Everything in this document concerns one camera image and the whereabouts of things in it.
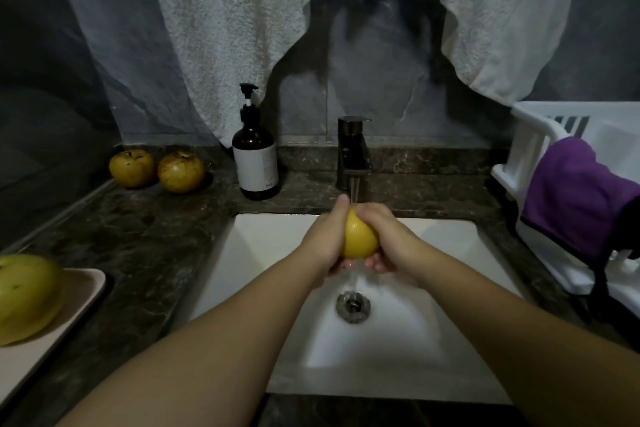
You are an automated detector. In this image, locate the person's left hand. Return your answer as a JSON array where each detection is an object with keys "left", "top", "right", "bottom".
[{"left": 293, "top": 193, "right": 353, "bottom": 283}]

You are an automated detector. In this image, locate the person's right hand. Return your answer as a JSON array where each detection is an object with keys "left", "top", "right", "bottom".
[{"left": 352, "top": 202, "right": 448, "bottom": 288}]

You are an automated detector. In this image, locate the spotted yellow apple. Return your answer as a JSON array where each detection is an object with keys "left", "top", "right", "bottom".
[
  {"left": 343, "top": 207, "right": 381, "bottom": 261},
  {"left": 0, "top": 252, "right": 66, "bottom": 347}
]

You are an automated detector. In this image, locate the black faucet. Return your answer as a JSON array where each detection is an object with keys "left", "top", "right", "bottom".
[{"left": 336, "top": 115, "right": 373, "bottom": 201}]

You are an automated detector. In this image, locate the dark soap pump bottle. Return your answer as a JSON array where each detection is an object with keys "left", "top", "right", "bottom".
[{"left": 231, "top": 82, "right": 281, "bottom": 201}]

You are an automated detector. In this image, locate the group of yellow apples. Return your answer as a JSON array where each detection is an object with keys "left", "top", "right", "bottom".
[{"left": 108, "top": 146, "right": 207, "bottom": 195}]

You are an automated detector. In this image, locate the purple cloth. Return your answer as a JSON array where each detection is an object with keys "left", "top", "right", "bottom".
[{"left": 522, "top": 135, "right": 640, "bottom": 265}]

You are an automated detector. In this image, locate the beige plastic tray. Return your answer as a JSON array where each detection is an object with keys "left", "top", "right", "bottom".
[{"left": 0, "top": 268, "right": 108, "bottom": 408}]

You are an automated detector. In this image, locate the person's right forearm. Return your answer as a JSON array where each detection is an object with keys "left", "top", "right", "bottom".
[{"left": 422, "top": 254, "right": 640, "bottom": 427}]

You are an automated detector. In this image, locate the person's left forearm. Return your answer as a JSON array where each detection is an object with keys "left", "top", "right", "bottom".
[{"left": 55, "top": 252, "right": 319, "bottom": 427}]

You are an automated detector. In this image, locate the metal sink drain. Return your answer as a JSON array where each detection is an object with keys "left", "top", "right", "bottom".
[{"left": 335, "top": 290, "right": 372, "bottom": 324}]

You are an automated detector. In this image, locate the white sink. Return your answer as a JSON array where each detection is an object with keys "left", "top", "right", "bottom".
[{"left": 190, "top": 213, "right": 526, "bottom": 405}]

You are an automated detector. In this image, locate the white plastic basket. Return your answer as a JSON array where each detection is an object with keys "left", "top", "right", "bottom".
[{"left": 491, "top": 101, "right": 640, "bottom": 318}]

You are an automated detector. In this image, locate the white hanging towel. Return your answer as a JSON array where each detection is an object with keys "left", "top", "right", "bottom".
[{"left": 128, "top": 0, "right": 586, "bottom": 147}]

